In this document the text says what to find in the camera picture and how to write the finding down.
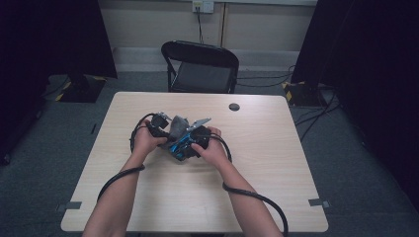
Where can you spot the black curtain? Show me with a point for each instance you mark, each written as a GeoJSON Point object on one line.
{"type": "Point", "coordinates": [49, 39]}
{"type": "Point", "coordinates": [372, 65]}

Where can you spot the black yellow-striped stand base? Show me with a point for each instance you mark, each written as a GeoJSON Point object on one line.
{"type": "Point", "coordinates": [303, 95]}
{"type": "Point", "coordinates": [82, 92]}

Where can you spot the person's left hand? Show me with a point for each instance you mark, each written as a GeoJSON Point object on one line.
{"type": "Point", "coordinates": [143, 143]}

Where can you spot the grey tape strip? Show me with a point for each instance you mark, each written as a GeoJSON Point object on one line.
{"type": "Point", "coordinates": [319, 203]}
{"type": "Point", "coordinates": [70, 206]}

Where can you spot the person's right hand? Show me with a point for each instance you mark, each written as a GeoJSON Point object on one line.
{"type": "Point", "coordinates": [215, 153]}

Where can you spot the black table grommet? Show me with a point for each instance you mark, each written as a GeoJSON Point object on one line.
{"type": "Point", "coordinates": [234, 107]}

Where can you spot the black folding chair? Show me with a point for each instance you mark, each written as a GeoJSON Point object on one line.
{"type": "Point", "coordinates": [201, 77]}

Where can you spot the blue toy car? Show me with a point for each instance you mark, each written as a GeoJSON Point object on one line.
{"type": "Point", "coordinates": [181, 148]}

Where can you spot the grey cloth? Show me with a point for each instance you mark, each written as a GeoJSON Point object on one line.
{"type": "Point", "coordinates": [179, 126]}

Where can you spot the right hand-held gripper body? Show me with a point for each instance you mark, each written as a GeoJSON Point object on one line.
{"type": "Point", "coordinates": [202, 136]}

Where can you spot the small black floor strip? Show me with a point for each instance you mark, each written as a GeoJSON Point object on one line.
{"type": "Point", "coordinates": [94, 128]}

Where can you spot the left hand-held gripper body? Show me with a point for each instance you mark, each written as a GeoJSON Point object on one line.
{"type": "Point", "coordinates": [159, 121]}

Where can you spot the white wall socket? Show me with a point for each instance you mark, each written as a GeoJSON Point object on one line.
{"type": "Point", "coordinates": [203, 6]}

